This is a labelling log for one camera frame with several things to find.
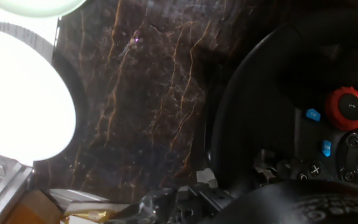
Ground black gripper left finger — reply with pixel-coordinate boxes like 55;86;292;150
181;167;235;212

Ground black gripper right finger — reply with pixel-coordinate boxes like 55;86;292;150
253;149;281;185

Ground black steering wheel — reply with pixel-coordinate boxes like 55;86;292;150
208;6;358;194

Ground cardboard box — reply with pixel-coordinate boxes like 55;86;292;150
48;188;132;224

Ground brown paper bag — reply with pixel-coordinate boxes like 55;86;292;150
3;189;65;224

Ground white round plate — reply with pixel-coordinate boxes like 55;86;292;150
0;26;77;166
0;0;88;18

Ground aluminium frame post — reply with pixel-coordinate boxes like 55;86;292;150
0;161;34;224

